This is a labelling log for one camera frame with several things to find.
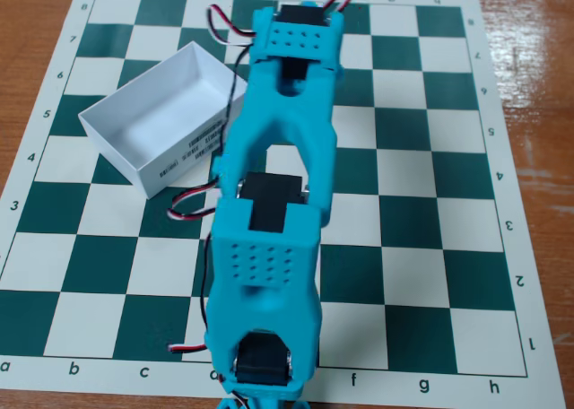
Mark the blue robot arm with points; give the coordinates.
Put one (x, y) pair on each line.
(269, 265)

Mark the white cardboard box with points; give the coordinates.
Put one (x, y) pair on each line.
(148, 113)

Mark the green and white chessboard mat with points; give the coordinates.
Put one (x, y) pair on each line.
(426, 247)

